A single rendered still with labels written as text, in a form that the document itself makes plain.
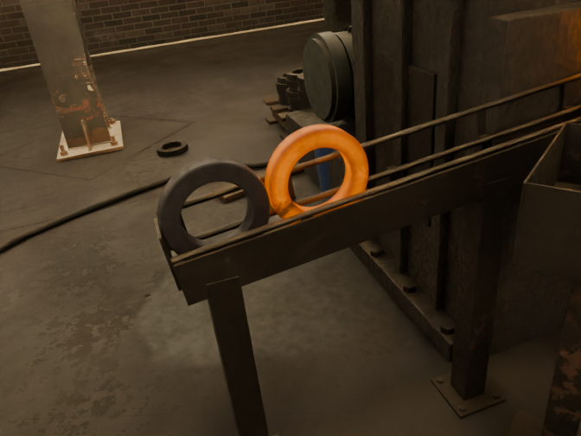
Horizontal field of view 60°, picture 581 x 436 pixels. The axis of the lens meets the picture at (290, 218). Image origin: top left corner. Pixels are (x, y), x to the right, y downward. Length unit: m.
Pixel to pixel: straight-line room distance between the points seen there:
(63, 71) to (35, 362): 1.98
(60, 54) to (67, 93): 0.22
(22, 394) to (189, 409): 0.50
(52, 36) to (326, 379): 2.52
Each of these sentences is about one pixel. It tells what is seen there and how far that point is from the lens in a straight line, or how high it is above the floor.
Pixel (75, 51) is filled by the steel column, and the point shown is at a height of 0.59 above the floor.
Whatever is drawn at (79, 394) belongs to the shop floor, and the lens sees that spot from 1.60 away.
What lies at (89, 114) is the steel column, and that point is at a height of 0.22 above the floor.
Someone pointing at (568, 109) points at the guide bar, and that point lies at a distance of 1.21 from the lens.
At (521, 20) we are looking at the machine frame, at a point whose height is 0.87.
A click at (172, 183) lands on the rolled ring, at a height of 0.73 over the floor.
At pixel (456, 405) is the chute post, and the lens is 1.38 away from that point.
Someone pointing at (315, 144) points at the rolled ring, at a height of 0.74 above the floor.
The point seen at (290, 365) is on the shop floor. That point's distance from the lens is 1.48.
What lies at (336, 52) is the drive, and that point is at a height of 0.62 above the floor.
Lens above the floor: 1.05
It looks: 29 degrees down
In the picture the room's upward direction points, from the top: 7 degrees counter-clockwise
